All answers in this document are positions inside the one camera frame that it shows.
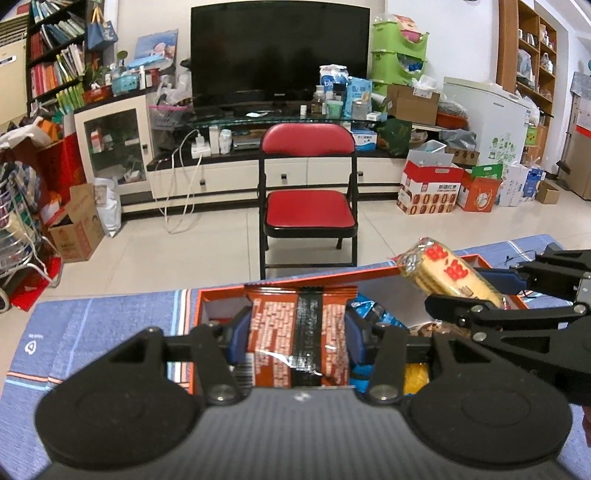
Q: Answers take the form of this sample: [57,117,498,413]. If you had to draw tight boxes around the blue tissue pack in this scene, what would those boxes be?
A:
[318,65,349,93]

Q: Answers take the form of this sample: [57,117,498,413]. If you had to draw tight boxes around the green plastic storage rack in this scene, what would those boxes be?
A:
[370,14,430,93]

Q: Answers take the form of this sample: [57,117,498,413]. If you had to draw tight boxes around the small cardboard box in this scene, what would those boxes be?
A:
[536,180,561,205]

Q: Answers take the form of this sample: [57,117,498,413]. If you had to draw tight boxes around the metal wire rack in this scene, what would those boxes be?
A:
[0,161,61,287]

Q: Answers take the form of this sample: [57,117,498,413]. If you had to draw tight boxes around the orange gift box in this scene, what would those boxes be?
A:
[457,173,502,213]

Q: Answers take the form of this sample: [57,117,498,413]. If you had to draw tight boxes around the dark green bag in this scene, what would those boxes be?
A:
[376,119,411,155]

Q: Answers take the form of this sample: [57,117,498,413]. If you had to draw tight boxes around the black television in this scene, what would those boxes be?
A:
[190,4,371,112]

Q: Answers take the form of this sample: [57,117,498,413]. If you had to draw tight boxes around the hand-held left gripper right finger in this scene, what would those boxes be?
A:
[346,307,485,407]

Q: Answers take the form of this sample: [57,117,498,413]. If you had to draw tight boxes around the red and white gift box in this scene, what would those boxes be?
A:
[397,150,465,216]

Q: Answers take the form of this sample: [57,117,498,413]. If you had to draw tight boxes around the wooden shelf unit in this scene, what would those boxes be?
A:
[498,0,559,116]

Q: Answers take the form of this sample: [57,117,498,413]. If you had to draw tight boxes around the white sack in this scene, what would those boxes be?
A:
[95,178,123,238]

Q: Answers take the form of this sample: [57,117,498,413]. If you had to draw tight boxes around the white glass-door cabinet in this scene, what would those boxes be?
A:
[74,92,155,185]

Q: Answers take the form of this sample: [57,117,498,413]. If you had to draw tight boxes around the white cables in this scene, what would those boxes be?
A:
[157,134,204,232]

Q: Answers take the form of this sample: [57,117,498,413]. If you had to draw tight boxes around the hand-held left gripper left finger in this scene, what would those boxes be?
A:
[104,308,252,407]

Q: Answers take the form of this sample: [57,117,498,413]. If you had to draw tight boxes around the dark bookshelf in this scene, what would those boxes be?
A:
[25,0,107,112]

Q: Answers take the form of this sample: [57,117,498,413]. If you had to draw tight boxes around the light blue pouch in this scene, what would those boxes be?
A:
[346,78,372,116]

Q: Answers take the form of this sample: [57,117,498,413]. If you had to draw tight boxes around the printed cardboard box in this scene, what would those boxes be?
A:
[46,185,105,264]

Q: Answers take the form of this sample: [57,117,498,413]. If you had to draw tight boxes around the pink basket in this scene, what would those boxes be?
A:
[148,104,188,130]

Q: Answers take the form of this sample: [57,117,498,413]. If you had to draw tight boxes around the white chest freezer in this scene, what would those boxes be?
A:
[443,76,532,164]

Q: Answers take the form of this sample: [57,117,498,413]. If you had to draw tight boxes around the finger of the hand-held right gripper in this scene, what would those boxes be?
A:
[424,294,591,344]
[480,244,591,298]

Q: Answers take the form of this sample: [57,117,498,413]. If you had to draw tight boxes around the red folding chair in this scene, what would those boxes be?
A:
[257,124,358,280]

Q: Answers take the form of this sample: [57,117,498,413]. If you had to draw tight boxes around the brown cardboard box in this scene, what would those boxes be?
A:
[387,84,440,125]

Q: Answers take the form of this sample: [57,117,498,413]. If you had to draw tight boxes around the yellow cracker packet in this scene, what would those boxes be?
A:
[392,237,513,310]

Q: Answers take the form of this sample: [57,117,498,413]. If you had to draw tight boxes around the yellow snack packet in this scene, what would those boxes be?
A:
[404,362,432,397]

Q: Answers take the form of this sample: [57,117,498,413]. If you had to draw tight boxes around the beige air conditioner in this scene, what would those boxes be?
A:
[0,18,28,125]

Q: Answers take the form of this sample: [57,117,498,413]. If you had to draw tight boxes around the white television stand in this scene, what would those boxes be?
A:
[148,115,416,204]

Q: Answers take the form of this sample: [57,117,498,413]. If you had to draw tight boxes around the dark brown snack packet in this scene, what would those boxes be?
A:
[409,320,472,340]

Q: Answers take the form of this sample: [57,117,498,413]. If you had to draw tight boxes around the blue snack packet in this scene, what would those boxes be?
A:
[348,299,409,330]
[348,362,377,393]

